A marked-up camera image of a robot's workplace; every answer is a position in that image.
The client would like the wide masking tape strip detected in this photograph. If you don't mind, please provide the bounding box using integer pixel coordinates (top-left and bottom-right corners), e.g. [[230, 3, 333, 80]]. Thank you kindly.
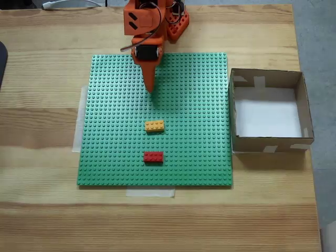
[[72, 85, 89, 153]]

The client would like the open cardboard box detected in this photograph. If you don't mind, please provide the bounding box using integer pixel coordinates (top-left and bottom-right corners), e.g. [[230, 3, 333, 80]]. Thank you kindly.
[[228, 68, 315, 154]]

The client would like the green lego baseplate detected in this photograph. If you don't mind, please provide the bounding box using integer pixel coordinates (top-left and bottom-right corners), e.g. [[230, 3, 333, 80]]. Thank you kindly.
[[76, 52, 234, 189]]

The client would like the black flat object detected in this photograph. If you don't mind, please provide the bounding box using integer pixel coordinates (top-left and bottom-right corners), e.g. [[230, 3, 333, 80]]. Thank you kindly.
[[0, 40, 8, 91]]

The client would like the yellow lego block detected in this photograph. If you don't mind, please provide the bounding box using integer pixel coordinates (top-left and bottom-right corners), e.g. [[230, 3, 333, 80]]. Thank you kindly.
[[145, 120, 165, 132]]

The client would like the gripper servo cable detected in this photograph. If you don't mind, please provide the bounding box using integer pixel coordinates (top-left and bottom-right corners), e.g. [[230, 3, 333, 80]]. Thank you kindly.
[[120, 2, 162, 53]]

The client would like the red lego block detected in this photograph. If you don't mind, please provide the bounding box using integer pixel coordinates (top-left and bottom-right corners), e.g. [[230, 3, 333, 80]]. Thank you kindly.
[[143, 151, 165, 165]]

